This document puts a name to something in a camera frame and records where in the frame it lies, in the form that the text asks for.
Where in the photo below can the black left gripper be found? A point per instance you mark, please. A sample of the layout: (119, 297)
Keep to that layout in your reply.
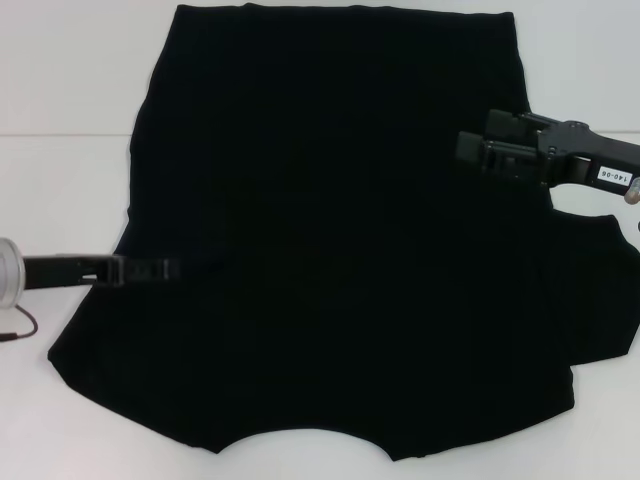
(55, 272)

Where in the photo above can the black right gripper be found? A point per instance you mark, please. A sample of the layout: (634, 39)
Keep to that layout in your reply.
(575, 150)

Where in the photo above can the black shirt with FREE print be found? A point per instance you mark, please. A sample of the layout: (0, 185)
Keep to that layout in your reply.
(320, 225)

